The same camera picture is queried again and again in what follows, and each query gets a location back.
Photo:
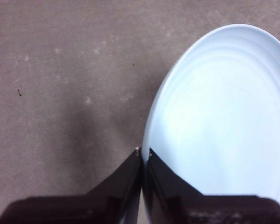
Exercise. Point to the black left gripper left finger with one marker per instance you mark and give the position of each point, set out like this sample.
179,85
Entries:
88,210

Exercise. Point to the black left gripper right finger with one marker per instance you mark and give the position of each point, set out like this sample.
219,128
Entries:
200,210

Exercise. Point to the blue round plate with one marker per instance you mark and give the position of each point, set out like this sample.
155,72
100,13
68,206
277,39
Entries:
219,116

